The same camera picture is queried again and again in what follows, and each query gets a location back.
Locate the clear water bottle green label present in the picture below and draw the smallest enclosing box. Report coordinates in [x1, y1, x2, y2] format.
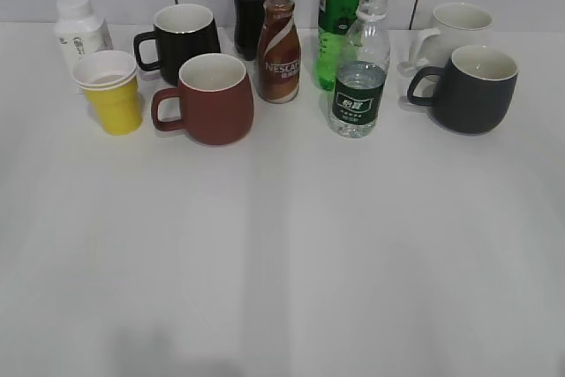
[328, 0, 390, 139]

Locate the yellow paper cup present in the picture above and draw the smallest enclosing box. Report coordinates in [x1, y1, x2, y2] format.
[72, 50, 142, 136]

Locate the red-brown ceramic mug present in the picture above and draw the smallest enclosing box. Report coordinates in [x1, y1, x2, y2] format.
[151, 53, 254, 146]

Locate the brown Nescafe coffee bottle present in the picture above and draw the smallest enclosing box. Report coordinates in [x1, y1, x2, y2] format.
[257, 0, 301, 104]

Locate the black ceramic mug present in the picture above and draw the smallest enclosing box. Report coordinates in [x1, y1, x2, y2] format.
[133, 4, 221, 86]

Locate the green soda bottle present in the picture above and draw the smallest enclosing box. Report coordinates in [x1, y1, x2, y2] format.
[315, 0, 359, 91]

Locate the dark grey ceramic mug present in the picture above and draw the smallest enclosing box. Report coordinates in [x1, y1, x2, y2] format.
[407, 45, 519, 135]

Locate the white ceramic mug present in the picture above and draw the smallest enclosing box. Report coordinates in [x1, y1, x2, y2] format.
[398, 2, 493, 76]

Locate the white yogurt carton bottle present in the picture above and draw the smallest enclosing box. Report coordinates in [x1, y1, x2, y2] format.
[55, 0, 113, 72]

